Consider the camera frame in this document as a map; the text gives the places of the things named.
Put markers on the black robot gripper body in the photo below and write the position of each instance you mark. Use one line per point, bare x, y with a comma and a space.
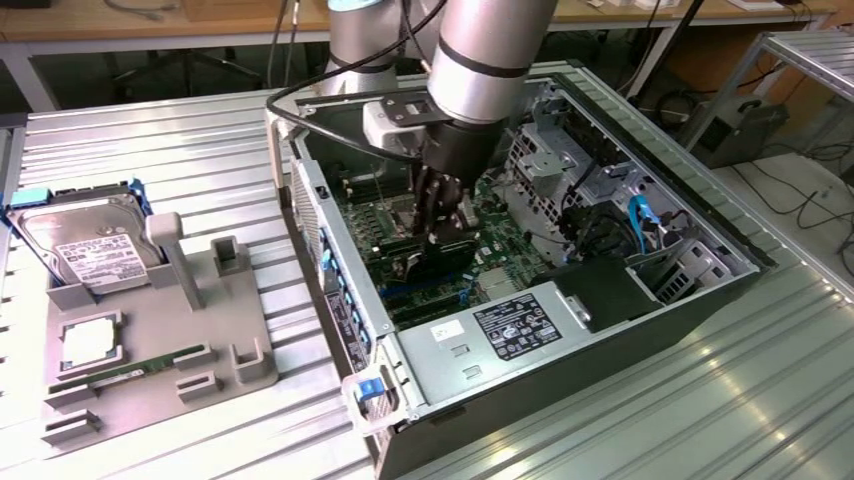
460, 150

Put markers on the black graphics card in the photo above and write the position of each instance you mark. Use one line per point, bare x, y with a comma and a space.
440, 262

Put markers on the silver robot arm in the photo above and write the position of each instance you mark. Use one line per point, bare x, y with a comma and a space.
480, 60

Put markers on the CPU socket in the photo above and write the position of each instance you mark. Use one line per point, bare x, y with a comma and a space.
400, 212

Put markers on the green motherboard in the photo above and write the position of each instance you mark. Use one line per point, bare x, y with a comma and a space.
500, 245

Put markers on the black RAM slot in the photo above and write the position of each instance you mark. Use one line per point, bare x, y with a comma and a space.
363, 185

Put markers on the installed RAM stick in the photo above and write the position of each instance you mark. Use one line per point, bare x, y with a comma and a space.
394, 247

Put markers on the metal disk bay cage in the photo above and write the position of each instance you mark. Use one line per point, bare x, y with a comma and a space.
560, 150

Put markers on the silver chipset heat sink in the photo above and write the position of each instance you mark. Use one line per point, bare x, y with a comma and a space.
500, 284

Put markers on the blue expansion slot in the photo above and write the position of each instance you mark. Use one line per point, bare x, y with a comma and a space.
400, 290

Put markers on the black expansion slot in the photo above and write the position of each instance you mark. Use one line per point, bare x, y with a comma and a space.
430, 304

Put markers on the black fan shroud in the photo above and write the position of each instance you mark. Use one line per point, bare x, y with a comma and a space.
600, 295

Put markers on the grey power supply unit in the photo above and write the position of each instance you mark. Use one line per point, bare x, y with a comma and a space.
454, 360

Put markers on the open grey PC case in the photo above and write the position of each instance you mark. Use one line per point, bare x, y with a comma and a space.
534, 380

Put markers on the blue case latch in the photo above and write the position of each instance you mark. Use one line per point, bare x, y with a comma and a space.
368, 391

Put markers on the grey parts rack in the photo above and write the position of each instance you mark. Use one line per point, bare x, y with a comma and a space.
167, 340

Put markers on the silver hard disk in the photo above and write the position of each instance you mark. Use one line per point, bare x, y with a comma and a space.
93, 245

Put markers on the green RAM stick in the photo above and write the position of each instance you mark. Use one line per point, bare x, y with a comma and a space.
143, 369

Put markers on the silver CPU chip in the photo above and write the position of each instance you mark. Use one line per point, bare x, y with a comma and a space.
89, 342

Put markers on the blue disk caddy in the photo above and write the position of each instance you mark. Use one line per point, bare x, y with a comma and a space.
29, 197

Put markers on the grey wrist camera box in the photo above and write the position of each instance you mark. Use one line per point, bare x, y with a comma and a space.
394, 132

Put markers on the wooden desk white frame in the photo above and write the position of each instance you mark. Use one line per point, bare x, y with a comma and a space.
200, 22

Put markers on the metal slat table frame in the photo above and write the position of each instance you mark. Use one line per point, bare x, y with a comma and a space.
801, 55

